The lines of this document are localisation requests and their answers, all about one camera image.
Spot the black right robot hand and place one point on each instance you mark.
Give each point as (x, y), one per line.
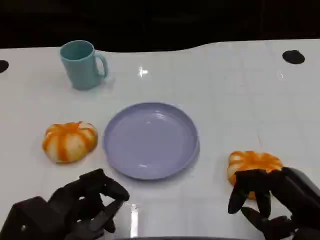
(300, 195)

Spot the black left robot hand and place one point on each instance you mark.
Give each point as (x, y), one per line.
(82, 200)

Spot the orange white bread with hole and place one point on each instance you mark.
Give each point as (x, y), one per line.
(255, 160)

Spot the orange white bread without hole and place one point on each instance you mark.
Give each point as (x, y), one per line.
(68, 142)

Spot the lilac plate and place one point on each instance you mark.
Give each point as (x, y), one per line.
(150, 141)

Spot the pale green mug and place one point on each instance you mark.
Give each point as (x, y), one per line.
(78, 67)

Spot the black round table grommet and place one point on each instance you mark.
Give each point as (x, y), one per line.
(293, 57)
(2, 66)

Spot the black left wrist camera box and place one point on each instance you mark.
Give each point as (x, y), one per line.
(27, 220)

